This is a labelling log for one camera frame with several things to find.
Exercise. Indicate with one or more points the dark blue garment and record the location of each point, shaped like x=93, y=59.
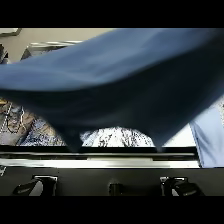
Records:
x=126, y=86

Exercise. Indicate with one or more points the silver frame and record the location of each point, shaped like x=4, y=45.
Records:
x=100, y=163

